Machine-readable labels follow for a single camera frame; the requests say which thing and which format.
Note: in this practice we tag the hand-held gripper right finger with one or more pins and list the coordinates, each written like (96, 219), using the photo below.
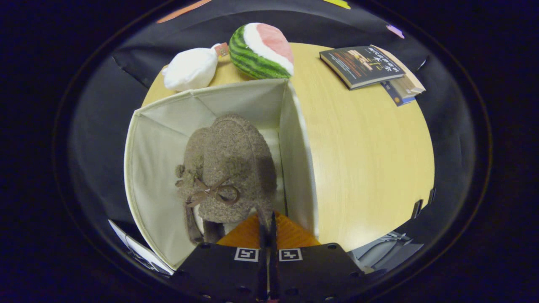
(313, 273)

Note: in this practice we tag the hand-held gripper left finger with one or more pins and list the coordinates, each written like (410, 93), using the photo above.
(223, 273)

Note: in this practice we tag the brown fuzzy slipper shoe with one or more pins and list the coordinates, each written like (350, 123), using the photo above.
(193, 155)
(240, 155)

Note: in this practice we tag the beige fabric storage box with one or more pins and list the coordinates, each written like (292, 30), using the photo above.
(160, 168)

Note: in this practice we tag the grey plastic object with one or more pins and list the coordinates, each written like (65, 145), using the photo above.
(387, 250)

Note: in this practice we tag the white flat device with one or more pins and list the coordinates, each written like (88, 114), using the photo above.
(141, 250)

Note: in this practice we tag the blue cover book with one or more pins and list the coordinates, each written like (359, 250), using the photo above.
(393, 96)

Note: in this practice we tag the white plush toy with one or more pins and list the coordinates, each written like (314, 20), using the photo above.
(189, 69)

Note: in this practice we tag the black cover book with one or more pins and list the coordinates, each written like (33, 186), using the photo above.
(358, 65)

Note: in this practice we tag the watermelon slice plush toy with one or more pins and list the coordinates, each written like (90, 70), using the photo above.
(252, 57)

